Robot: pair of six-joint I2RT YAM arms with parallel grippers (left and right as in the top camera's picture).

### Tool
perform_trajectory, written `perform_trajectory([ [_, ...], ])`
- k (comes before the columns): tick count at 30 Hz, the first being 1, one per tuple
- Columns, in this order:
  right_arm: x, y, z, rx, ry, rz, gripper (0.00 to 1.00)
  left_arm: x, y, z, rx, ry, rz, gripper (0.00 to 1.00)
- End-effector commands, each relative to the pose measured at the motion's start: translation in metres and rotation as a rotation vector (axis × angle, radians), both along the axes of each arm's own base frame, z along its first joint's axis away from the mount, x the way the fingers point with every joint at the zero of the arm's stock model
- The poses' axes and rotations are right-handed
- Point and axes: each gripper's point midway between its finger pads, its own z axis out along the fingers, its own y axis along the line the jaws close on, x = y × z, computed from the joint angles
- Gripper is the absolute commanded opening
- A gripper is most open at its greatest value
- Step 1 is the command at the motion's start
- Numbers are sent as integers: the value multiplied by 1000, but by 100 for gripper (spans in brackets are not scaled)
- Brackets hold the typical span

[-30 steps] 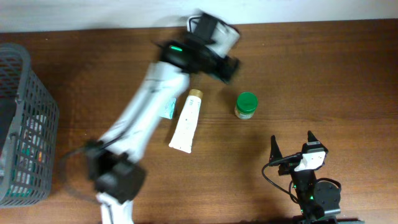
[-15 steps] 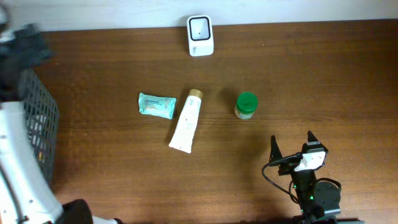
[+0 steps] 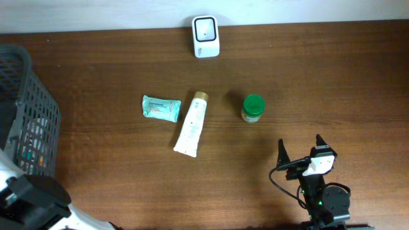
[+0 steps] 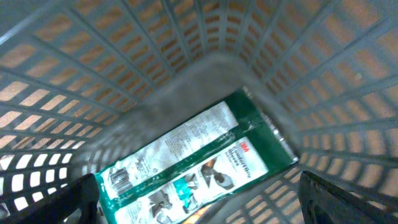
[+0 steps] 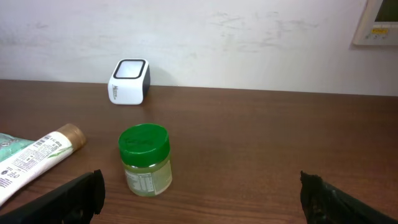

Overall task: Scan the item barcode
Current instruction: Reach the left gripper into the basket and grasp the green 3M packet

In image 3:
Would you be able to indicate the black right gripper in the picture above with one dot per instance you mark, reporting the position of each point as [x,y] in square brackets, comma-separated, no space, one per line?
[283,156]

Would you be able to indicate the green lid glass jar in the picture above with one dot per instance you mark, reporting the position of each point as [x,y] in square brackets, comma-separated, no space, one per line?
[252,109]

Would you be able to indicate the white tube gold cap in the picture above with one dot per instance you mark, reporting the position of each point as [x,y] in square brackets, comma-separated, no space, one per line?
[188,140]

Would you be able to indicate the teal wet wipes pack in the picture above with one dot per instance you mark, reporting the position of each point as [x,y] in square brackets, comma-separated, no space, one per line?
[163,109]

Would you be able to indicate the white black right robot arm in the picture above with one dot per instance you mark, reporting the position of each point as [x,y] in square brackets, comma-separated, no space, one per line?
[326,203]

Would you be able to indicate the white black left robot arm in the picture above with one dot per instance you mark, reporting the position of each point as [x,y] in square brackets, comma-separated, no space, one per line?
[39,202]

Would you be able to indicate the white barcode scanner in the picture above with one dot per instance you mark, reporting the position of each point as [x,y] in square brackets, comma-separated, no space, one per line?
[205,32]

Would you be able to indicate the grey plastic basket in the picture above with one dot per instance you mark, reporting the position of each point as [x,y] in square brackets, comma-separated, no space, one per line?
[30,116]

